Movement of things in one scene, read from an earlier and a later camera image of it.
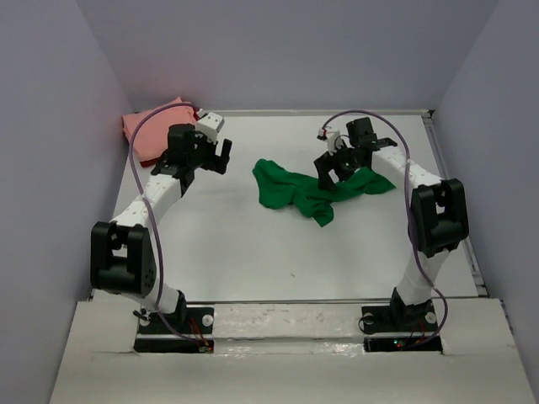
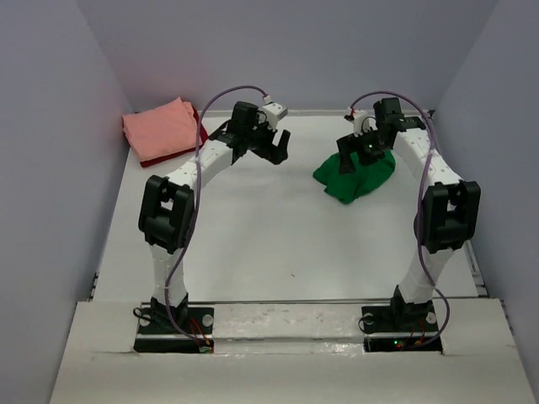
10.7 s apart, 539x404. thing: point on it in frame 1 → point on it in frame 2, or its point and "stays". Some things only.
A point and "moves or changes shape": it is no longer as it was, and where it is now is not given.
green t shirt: [283, 188] moves or changes shape
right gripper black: [327, 162] → [350, 144]
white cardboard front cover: [291, 353] stays
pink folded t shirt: [152, 139] stays
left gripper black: [216, 163] → [279, 154]
